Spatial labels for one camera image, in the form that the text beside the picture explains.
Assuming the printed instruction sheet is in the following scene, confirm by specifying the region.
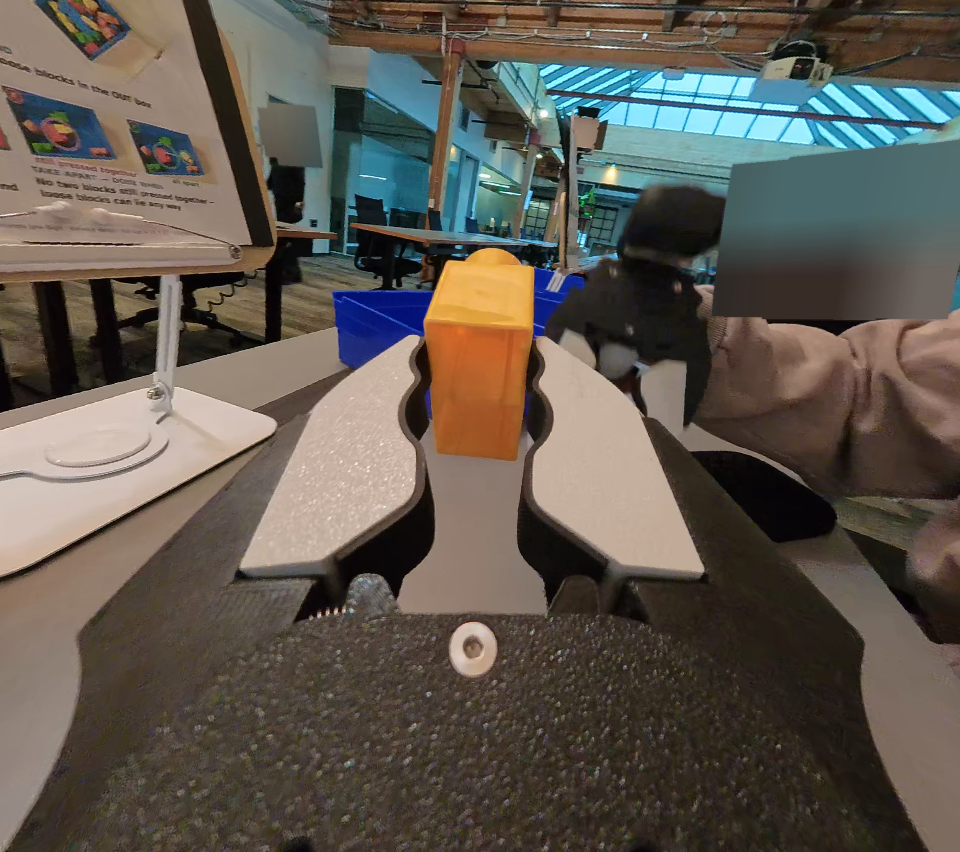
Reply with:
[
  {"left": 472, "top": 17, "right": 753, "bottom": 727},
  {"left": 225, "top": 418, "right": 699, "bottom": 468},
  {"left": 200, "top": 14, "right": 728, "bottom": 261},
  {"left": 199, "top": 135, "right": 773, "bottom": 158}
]
[{"left": 0, "top": 0, "right": 254, "bottom": 247}]

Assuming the black mesh pad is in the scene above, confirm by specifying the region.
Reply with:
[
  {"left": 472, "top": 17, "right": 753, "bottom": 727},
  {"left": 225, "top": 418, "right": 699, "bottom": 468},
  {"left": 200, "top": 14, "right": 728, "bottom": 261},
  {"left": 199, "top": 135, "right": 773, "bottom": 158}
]
[{"left": 688, "top": 449, "right": 839, "bottom": 544}]

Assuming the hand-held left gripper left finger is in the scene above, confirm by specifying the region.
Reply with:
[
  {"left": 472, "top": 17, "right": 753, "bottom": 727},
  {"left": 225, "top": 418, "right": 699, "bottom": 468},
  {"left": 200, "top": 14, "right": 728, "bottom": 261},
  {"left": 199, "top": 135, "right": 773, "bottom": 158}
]
[{"left": 238, "top": 333, "right": 438, "bottom": 602}]

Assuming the pale upright pole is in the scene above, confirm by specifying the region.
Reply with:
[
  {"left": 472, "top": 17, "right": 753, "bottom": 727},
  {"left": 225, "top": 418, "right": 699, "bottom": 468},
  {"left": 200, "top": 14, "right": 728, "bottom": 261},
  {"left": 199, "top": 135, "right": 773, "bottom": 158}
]
[{"left": 556, "top": 113, "right": 586, "bottom": 272}]

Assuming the white document stand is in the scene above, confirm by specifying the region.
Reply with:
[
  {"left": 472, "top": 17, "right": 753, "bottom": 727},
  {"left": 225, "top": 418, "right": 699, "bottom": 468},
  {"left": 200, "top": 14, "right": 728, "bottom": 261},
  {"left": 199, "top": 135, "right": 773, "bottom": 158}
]
[{"left": 0, "top": 206, "right": 280, "bottom": 581}]

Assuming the person's right forearm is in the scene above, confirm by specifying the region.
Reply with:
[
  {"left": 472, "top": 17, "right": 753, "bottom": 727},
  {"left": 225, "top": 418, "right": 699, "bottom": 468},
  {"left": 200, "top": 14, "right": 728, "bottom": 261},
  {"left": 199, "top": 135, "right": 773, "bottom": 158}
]
[{"left": 693, "top": 284, "right": 960, "bottom": 502}]

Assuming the wooden support post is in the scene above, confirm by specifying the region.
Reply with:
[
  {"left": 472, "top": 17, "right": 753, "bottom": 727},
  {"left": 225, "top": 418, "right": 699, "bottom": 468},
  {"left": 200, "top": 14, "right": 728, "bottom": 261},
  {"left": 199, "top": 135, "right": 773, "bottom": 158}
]
[{"left": 429, "top": 35, "right": 468, "bottom": 283}]

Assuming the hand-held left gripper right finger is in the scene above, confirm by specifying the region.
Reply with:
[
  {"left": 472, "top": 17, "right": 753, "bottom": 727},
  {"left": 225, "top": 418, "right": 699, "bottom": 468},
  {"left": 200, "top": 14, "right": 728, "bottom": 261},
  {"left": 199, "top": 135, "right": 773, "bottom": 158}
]
[{"left": 517, "top": 338, "right": 708, "bottom": 609}]

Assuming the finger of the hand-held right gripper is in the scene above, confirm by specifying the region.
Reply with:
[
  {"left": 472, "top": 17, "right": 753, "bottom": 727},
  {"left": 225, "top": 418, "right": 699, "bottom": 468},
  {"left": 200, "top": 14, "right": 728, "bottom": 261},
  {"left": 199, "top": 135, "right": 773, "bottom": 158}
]
[
  {"left": 558, "top": 329, "right": 600, "bottom": 371},
  {"left": 600, "top": 340, "right": 642, "bottom": 382}
]

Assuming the white ceiling device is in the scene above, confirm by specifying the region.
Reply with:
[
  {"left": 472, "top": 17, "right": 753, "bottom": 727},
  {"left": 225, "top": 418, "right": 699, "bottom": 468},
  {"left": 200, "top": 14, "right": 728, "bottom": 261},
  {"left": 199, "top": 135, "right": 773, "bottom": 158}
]
[{"left": 759, "top": 37, "right": 836, "bottom": 86}]

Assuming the blue storage bin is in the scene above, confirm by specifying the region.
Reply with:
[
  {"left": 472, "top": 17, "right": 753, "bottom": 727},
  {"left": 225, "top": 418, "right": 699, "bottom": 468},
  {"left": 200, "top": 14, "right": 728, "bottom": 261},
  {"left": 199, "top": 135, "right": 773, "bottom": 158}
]
[
  {"left": 332, "top": 288, "right": 537, "bottom": 420},
  {"left": 531, "top": 266, "right": 588, "bottom": 339}
]

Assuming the wood-top office desk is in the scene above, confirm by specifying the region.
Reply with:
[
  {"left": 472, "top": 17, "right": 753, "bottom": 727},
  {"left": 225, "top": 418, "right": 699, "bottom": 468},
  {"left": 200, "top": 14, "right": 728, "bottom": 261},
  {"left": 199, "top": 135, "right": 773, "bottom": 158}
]
[
  {"left": 262, "top": 222, "right": 340, "bottom": 347},
  {"left": 0, "top": 267, "right": 279, "bottom": 411},
  {"left": 348, "top": 222, "right": 532, "bottom": 292}
]

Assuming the yellow mega block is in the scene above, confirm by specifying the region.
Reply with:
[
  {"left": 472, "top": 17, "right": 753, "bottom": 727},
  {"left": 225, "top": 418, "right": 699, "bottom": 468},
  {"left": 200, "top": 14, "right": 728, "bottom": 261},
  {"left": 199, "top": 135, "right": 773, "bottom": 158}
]
[{"left": 422, "top": 247, "right": 537, "bottom": 463}]

